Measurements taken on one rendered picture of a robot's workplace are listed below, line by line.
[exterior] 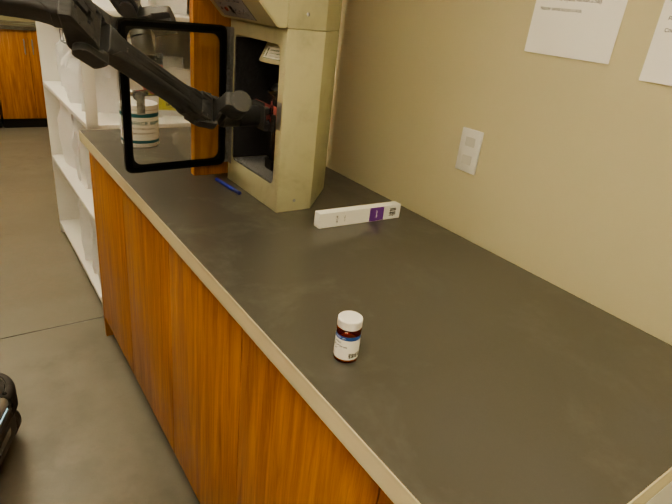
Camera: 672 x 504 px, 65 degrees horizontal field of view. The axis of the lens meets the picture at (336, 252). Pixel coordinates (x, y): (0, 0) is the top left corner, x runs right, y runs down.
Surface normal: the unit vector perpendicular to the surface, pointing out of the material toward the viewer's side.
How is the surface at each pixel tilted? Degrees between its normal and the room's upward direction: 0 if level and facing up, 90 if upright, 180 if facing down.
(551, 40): 90
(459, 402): 0
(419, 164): 90
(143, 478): 0
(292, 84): 90
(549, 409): 0
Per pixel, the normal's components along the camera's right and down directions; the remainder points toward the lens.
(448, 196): -0.82, 0.16
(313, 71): 0.57, 0.40
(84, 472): 0.11, -0.90
